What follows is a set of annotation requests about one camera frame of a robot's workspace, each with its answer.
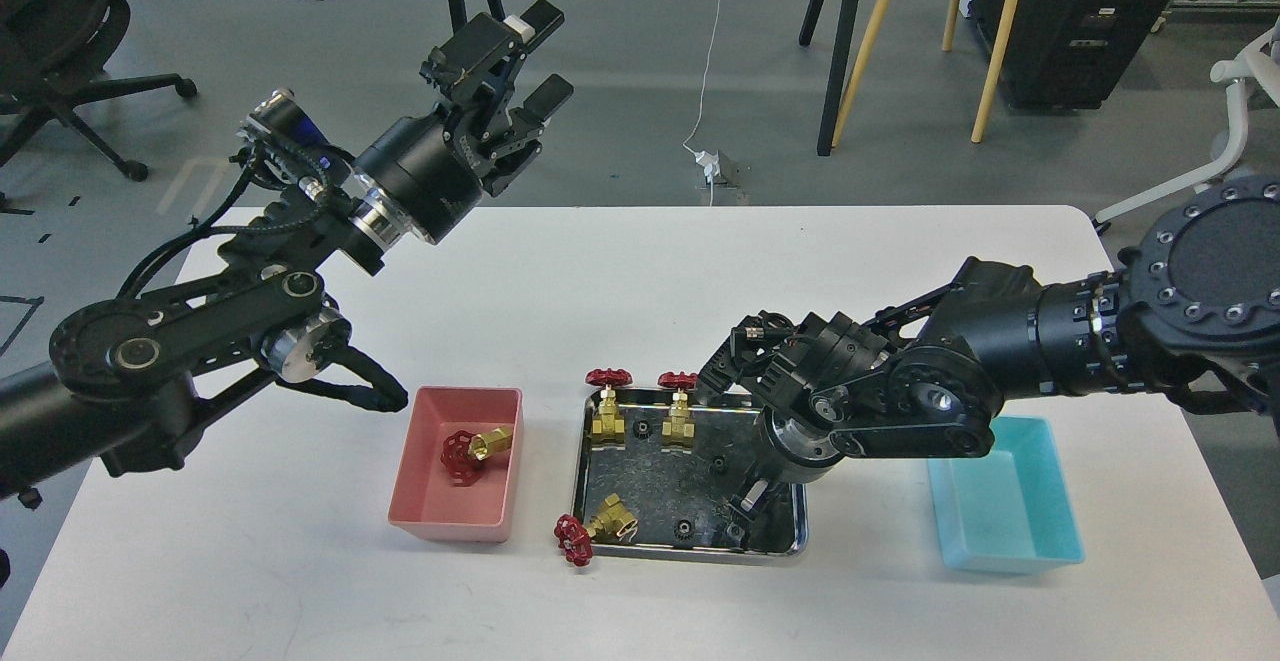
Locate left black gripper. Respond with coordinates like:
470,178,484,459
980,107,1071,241
355,0,575,245

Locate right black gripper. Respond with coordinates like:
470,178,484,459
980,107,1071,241
698,313,901,550

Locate brass valve red wheel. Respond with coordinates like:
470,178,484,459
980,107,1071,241
438,425,517,488

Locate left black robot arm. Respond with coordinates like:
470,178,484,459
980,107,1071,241
1,0,573,507

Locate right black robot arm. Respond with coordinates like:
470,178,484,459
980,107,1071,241
692,174,1279,518

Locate black gear front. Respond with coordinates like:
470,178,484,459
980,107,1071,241
672,519,696,543

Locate brass valve back right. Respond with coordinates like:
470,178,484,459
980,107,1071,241
658,371,698,453

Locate brass valve back left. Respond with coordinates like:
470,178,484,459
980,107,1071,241
585,368,634,448

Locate brass valve front left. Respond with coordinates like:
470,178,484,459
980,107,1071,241
553,493,639,567

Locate blue plastic box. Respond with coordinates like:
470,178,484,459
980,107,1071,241
927,416,1085,574

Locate pink plastic box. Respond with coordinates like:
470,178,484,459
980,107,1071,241
388,386,522,543

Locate metal tray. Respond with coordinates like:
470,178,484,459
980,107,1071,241
571,387,809,564

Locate black and wood easel legs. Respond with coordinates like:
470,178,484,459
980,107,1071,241
799,0,1036,158

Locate black office chair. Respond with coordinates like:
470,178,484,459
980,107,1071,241
1,0,198,181

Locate black cabinet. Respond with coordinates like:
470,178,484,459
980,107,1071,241
998,0,1172,109

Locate white power adapter with cable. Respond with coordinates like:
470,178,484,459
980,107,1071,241
681,0,723,206

